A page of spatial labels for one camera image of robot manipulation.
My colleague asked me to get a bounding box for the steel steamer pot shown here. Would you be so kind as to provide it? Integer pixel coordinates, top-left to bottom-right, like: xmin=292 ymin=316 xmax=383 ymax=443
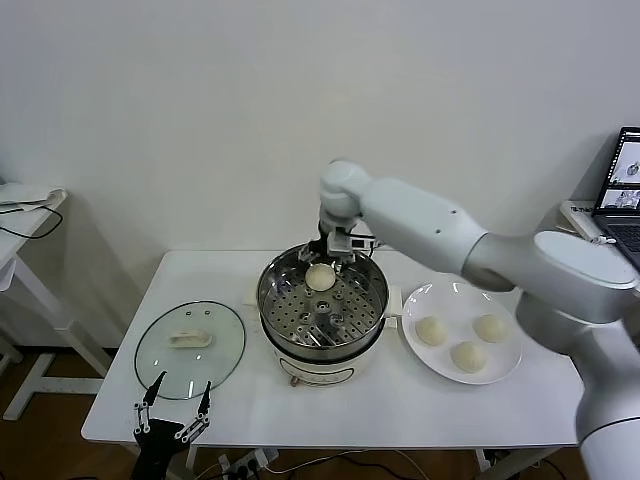
xmin=242 ymin=279 xmax=404 ymax=389

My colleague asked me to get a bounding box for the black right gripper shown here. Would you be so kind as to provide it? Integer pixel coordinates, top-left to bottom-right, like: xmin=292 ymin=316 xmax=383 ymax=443
xmin=298 ymin=222 xmax=357 ymax=275

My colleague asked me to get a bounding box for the white power strip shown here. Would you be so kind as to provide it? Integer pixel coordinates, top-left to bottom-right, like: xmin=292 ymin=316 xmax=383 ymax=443
xmin=217 ymin=448 xmax=280 ymax=476

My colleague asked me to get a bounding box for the thin black cable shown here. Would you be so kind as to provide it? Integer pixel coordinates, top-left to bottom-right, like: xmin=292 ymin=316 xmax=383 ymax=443
xmin=0 ymin=202 xmax=65 ymax=241

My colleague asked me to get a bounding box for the open grey laptop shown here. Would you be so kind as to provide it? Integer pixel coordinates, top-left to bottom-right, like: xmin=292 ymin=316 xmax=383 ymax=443
xmin=591 ymin=125 xmax=640 ymax=261

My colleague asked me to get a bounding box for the glass lid with white handle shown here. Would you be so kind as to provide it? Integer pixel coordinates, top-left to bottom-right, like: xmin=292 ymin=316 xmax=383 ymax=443
xmin=133 ymin=299 xmax=247 ymax=401

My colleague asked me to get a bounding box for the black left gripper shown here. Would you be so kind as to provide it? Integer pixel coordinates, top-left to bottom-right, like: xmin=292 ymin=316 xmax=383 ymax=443
xmin=130 ymin=370 xmax=212 ymax=480

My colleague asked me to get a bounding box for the white side table with cloth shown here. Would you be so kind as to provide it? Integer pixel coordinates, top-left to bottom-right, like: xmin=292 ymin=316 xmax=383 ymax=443
xmin=0 ymin=187 xmax=119 ymax=422

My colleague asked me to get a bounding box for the white round plate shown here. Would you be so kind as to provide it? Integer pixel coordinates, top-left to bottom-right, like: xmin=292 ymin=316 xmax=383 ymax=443
xmin=400 ymin=281 xmax=524 ymax=386

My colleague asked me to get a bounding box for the white steamed baozi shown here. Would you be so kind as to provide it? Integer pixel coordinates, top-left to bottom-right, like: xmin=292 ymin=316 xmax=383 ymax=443
xmin=472 ymin=313 xmax=510 ymax=344
xmin=449 ymin=341 xmax=489 ymax=374
xmin=304 ymin=263 xmax=337 ymax=293
xmin=415 ymin=315 xmax=448 ymax=347

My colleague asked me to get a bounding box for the stainless steel steamer basket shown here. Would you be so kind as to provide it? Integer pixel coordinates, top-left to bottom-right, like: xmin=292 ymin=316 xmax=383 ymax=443
xmin=256 ymin=242 xmax=390 ymax=351

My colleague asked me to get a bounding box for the white side table with laptop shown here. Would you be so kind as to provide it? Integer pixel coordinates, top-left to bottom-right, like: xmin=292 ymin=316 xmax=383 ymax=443
xmin=558 ymin=198 xmax=609 ymax=246

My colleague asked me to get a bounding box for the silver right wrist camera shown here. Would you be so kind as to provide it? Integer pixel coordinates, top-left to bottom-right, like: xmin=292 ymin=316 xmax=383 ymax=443
xmin=327 ymin=228 xmax=376 ymax=256

